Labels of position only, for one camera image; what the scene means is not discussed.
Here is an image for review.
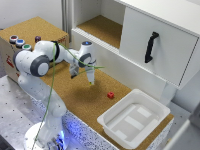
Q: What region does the red button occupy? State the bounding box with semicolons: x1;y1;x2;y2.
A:
9;34;19;44

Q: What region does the white sliding door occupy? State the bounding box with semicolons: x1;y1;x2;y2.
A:
118;6;200;89

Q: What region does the black door handle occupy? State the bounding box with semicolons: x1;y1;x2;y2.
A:
143;31;160;64

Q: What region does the green button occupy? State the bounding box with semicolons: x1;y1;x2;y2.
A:
21;43;33;52

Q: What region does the white plastic box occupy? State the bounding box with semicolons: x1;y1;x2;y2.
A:
96;88;172;150

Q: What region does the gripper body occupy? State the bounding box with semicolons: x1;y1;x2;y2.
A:
68;61;97;80

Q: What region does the blue button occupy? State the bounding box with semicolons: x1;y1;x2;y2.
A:
15;38;26;48

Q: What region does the green cable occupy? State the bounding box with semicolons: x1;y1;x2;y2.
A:
31;41;106;150

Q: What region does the white cabinet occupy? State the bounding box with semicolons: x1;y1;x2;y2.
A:
70;0;200;108

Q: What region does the purple block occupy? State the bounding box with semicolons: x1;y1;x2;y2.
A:
34;35;42;44

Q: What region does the wooden drawer box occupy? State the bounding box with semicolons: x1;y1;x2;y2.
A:
0;16;71;83

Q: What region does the pink block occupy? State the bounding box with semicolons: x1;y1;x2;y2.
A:
106;91;115;100

